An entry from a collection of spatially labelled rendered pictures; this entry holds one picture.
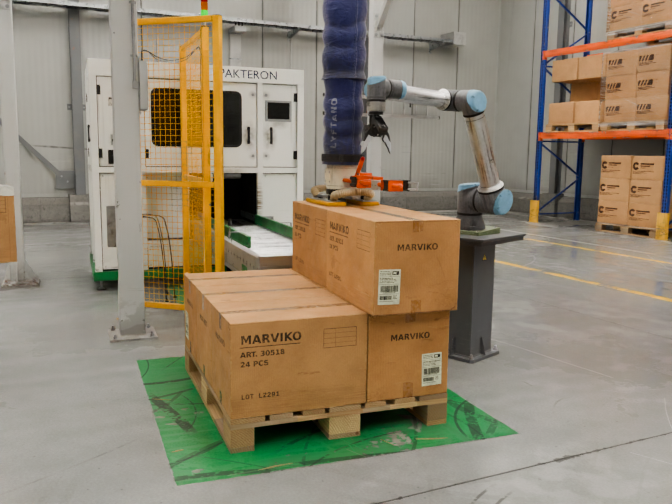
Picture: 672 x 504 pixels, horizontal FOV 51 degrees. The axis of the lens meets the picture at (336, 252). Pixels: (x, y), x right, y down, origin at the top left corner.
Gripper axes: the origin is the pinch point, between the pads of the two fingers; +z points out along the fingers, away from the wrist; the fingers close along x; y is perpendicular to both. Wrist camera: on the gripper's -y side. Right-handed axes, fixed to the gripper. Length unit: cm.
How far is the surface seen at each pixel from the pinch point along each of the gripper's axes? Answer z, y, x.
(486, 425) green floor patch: 122, -53, -33
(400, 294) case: 59, -50, 11
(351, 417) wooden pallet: 113, -44, 29
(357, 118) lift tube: -18.1, 32.8, -3.5
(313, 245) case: 48, 32, 21
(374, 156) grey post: 4, 363, -163
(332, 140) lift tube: -6.5, 35.3, 9.5
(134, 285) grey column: 87, 154, 101
